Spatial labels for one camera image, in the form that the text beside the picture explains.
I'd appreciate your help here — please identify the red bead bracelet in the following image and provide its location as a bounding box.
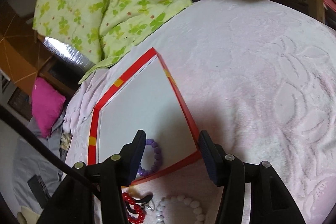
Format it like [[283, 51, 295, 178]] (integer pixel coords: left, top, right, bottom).
[[122, 191, 146, 224]]

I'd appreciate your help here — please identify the white bead bracelet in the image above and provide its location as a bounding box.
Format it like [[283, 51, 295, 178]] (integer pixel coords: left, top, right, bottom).
[[155, 194, 207, 224]]

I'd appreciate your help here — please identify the purple bead bracelet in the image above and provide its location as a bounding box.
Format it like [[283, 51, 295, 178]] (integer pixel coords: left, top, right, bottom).
[[136, 138, 163, 177]]

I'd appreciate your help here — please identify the floral patterned cloth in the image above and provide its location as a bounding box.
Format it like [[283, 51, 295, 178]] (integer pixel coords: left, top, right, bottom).
[[60, 132, 72, 151]]

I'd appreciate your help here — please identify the grey bed sheet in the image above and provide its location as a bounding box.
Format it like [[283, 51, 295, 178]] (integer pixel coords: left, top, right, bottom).
[[12, 113, 65, 214]]

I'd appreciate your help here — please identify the magenta pillow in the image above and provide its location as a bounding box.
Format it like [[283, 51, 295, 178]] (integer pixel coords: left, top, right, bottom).
[[32, 77, 66, 138]]

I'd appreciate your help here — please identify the red shallow box tray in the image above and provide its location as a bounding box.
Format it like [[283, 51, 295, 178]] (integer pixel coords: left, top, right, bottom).
[[87, 48, 201, 185]]

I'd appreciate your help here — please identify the pink fleece blanket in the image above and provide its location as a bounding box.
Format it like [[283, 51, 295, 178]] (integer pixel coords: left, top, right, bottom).
[[64, 0, 335, 223]]

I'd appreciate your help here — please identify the silver foil insulation panel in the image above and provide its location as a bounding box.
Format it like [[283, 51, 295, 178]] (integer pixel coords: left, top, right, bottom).
[[43, 36, 94, 74]]

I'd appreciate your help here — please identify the brown wooden headboard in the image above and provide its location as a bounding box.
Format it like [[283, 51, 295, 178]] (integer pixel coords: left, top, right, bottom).
[[1, 2, 78, 98]]

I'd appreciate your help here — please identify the green clover quilt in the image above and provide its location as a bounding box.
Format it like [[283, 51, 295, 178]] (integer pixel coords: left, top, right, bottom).
[[33, 0, 192, 70]]

